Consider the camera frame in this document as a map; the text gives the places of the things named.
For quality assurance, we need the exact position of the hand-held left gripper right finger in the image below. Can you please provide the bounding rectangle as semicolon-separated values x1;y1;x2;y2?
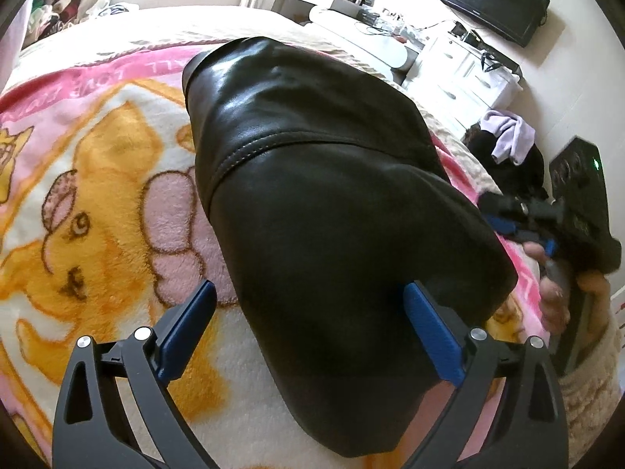
403;281;570;469

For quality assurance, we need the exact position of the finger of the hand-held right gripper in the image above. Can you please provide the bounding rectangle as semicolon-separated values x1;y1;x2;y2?
477;193;536;220
491;216;558;259

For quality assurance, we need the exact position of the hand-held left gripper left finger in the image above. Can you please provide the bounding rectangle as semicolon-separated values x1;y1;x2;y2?
51;279;218;469

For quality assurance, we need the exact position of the black leather jacket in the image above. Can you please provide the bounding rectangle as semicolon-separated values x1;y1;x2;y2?
182;35;519;446

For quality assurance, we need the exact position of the pile of mixed clothes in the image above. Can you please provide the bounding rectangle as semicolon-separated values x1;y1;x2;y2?
28;0;95;46

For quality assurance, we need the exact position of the person's right hand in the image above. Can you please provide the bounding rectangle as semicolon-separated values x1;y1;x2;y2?
525;244;613;338

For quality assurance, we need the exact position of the lavender cloth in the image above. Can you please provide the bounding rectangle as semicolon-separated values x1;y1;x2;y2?
481;110;536;165

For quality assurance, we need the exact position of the white dresser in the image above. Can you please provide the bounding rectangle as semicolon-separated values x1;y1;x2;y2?
405;34;524;134

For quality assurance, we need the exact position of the pink printed blanket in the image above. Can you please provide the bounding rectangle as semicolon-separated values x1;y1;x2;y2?
0;48;555;469

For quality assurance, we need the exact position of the black television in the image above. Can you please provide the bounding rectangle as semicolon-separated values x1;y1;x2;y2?
432;0;551;48

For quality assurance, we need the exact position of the cream bedspread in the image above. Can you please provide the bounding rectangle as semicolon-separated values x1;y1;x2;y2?
10;6;494;196

